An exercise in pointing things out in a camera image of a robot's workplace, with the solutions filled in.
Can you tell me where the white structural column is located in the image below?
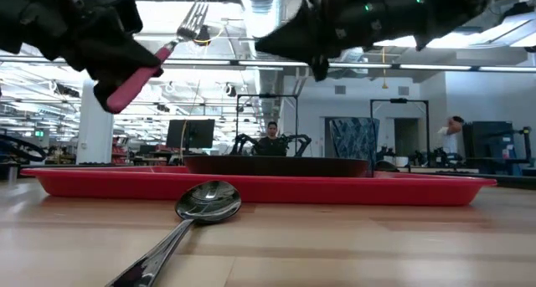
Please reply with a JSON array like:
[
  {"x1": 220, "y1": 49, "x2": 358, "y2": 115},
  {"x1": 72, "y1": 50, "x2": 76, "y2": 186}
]
[{"x1": 75, "y1": 79, "x2": 115, "y2": 166}]

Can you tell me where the fork with pink handle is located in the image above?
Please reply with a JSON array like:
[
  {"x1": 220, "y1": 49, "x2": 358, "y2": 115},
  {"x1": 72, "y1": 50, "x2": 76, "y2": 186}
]
[{"x1": 106, "y1": 0, "x2": 209, "y2": 115}]

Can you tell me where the person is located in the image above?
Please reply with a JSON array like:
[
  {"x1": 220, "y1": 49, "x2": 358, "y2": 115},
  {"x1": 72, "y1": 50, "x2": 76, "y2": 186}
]
[
  {"x1": 255, "y1": 120, "x2": 290, "y2": 157},
  {"x1": 437, "y1": 115, "x2": 465, "y2": 156}
]

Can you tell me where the black computer monitor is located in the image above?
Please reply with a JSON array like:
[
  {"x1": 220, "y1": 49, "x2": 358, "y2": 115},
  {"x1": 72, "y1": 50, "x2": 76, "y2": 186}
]
[{"x1": 166, "y1": 118, "x2": 216, "y2": 150}]

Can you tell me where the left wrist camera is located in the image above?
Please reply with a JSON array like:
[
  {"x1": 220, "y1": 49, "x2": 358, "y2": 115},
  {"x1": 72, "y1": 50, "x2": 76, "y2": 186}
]
[{"x1": 81, "y1": 0, "x2": 143, "y2": 35}]

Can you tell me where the silver ventilation duct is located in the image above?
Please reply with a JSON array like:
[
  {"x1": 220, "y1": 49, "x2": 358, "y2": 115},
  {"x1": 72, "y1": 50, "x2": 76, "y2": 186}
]
[{"x1": 240, "y1": 0, "x2": 294, "y2": 133}]

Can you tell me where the red plastic tray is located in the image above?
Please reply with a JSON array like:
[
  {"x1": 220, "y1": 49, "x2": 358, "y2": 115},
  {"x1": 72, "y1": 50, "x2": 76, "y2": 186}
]
[{"x1": 18, "y1": 165, "x2": 498, "y2": 208}]

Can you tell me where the black round plate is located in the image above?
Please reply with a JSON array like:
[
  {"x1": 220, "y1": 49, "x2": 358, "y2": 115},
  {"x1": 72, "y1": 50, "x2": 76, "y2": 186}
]
[{"x1": 183, "y1": 154, "x2": 372, "y2": 178}]

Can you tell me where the shiny metal spoon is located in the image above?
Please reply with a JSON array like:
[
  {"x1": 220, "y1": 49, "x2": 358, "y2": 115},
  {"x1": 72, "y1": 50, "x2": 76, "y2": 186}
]
[{"x1": 104, "y1": 179, "x2": 243, "y2": 287}]

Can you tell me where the black rig frame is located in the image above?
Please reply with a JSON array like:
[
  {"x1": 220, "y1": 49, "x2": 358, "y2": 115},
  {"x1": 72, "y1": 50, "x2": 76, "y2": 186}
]
[
  {"x1": 369, "y1": 97, "x2": 430, "y2": 167},
  {"x1": 235, "y1": 93, "x2": 299, "y2": 156}
]

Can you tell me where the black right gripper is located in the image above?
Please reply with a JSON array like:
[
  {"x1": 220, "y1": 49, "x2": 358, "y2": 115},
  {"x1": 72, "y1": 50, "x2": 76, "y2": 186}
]
[{"x1": 254, "y1": 0, "x2": 399, "y2": 82}]

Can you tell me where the linear ceiling light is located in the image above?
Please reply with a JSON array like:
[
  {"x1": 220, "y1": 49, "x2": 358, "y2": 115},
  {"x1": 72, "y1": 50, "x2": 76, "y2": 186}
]
[{"x1": 0, "y1": 55, "x2": 536, "y2": 73}]

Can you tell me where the translucent patterned drinking cup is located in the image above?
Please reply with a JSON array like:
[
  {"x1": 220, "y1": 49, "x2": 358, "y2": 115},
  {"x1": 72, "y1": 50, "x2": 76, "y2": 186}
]
[{"x1": 328, "y1": 117, "x2": 381, "y2": 177}]

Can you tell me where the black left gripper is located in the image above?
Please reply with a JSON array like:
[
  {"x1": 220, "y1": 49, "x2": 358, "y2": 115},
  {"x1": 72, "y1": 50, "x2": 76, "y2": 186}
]
[{"x1": 49, "y1": 10, "x2": 164, "y2": 112}]

